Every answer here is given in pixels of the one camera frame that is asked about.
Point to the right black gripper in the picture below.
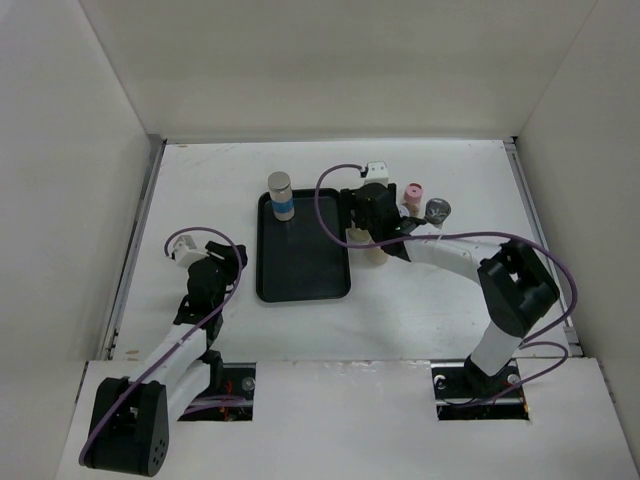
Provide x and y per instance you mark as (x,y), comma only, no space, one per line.
(350,196)

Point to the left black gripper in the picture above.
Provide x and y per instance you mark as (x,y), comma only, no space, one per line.
(224,257)

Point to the black cap spice bottle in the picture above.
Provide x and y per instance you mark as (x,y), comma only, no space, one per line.
(359,239)

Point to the pink cap spice bottle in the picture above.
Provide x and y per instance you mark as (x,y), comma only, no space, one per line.
(412,198)

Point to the clear dome cap shaker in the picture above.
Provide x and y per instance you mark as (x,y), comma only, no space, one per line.
(437,210)

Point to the blue label bead jar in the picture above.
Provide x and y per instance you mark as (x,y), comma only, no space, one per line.
(281,196)

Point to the red label white lid jar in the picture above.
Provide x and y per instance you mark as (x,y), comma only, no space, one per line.
(403,211)

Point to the yellow cap spice bottle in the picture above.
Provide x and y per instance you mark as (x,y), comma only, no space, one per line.
(375,255)

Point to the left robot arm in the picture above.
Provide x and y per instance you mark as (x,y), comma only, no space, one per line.
(133,415)

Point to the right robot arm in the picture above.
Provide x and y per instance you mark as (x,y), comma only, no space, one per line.
(517,288)

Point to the black plastic tray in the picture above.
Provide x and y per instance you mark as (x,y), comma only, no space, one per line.
(296,260)

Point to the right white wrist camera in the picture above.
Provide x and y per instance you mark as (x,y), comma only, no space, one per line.
(375,172)

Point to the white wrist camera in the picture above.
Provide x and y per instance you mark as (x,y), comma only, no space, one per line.
(375,172)
(184,251)

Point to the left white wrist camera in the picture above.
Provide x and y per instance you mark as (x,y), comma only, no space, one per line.
(184,251)

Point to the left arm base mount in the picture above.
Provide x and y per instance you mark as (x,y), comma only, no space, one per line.
(229,398)

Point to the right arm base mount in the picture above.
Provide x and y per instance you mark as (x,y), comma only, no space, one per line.
(458,400)

